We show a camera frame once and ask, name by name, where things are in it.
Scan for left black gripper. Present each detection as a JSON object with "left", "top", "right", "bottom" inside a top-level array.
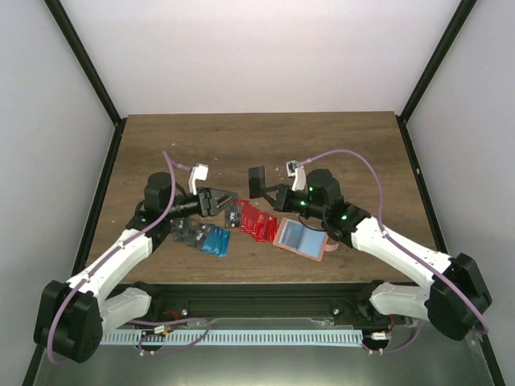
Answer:
[{"left": 165, "top": 187, "right": 238, "bottom": 220}]

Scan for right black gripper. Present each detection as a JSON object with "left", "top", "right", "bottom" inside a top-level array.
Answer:
[{"left": 262, "top": 184, "right": 327, "bottom": 220}]

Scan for pink leather card holder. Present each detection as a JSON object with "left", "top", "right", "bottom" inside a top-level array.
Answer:
[{"left": 272, "top": 218, "right": 339, "bottom": 262}]

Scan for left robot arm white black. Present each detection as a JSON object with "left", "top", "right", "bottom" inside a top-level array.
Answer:
[{"left": 33, "top": 172, "right": 238, "bottom": 363}]

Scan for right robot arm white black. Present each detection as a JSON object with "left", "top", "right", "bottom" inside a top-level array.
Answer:
[{"left": 248, "top": 166, "right": 492, "bottom": 341}]

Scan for red VIP card pile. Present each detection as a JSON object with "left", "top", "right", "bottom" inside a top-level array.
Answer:
[{"left": 235, "top": 199, "right": 278, "bottom": 243}]

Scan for blue card pile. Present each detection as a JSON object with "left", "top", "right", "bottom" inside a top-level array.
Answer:
[{"left": 201, "top": 224, "right": 231, "bottom": 257}]

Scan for black card pile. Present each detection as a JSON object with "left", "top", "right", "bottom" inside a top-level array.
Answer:
[{"left": 171, "top": 204, "right": 241, "bottom": 252}]

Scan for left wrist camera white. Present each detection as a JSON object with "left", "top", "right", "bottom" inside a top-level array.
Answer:
[{"left": 188, "top": 163, "right": 209, "bottom": 195}]

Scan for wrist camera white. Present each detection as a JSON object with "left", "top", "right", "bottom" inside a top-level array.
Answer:
[
  {"left": 286, "top": 160, "right": 307, "bottom": 191},
  {"left": 188, "top": 163, "right": 209, "bottom": 195}
]

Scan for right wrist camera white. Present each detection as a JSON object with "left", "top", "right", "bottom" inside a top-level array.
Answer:
[{"left": 286, "top": 160, "right": 307, "bottom": 191}]

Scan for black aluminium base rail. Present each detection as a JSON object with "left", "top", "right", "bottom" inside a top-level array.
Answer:
[{"left": 108, "top": 282, "right": 389, "bottom": 326}]

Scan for light blue slotted cable duct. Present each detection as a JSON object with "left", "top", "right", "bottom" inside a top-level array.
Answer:
[{"left": 101, "top": 330, "right": 363, "bottom": 347}]

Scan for left black frame post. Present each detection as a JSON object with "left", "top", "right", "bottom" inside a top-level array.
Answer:
[{"left": 43, "top": 0, "right": 123, "bottom": 125}]

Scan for black frame post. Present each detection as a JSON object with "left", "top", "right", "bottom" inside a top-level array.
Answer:
[
  {"left": 43, "top": 0, "right": 123, "bottom": 125},
  {"left": 400, "top": 0, "right": 479, "bottom": 121}
]

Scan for right black frame post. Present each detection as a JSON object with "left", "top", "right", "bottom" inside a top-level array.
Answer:
[{"left": 400, "top": 0, "right": 479, "bottom": 121}]

